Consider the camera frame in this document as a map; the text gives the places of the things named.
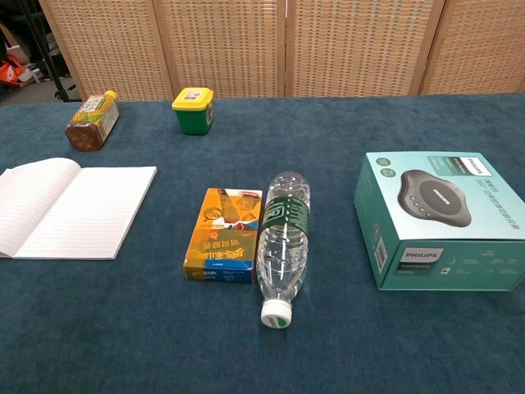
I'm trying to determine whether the white lined notebook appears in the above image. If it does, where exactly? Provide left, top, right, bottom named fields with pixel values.
left=0, top=157, right=158, bottom=261

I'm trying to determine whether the clear water bottle green label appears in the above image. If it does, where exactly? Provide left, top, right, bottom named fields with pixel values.
left=254, top=171, right=312, bottom=330

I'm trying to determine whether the orange blue snack box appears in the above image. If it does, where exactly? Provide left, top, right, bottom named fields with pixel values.
left=182, top=187, right=264, bottom=285

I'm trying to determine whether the green tub yellow lid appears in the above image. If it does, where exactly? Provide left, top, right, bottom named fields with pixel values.
left=171, top=86, right=215, bottom=136

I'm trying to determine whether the wooden woven folding screen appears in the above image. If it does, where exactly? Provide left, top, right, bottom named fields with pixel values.
left=38, top=0, right=525, bottom=102

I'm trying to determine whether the teal Philips speaker box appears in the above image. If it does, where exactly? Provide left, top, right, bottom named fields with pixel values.
left=353, top=151, right=525, bottom=292

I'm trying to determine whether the amber tea bottle yellow label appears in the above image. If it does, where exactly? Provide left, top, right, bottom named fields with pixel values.
left=65, top=90, right=121, bottom=153

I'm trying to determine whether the blue table cloth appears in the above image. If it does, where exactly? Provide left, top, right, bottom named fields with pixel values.
left=0, top=93, right=525, bottom=394

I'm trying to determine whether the black tripod stand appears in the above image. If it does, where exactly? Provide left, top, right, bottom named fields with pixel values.
left=16, top=0, right=82, bottom=103

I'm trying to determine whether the orange plastic bag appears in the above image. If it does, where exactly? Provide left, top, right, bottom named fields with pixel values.
left=0, top=54, right=25, bottom=86

